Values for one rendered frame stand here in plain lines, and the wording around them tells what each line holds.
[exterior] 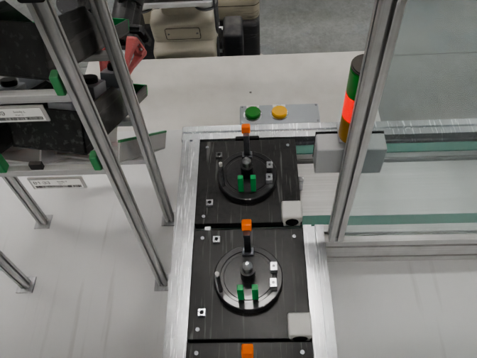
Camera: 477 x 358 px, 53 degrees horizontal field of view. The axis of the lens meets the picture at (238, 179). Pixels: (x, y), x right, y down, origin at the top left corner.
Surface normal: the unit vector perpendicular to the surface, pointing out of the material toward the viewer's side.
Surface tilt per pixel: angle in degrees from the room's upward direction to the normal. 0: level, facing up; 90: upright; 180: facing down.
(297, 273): 0
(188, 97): 0
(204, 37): 98
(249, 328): 0
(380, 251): 90
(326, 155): 90
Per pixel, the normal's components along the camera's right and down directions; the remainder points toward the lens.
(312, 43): -0.05, -0.57
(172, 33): 0.00, 0.89
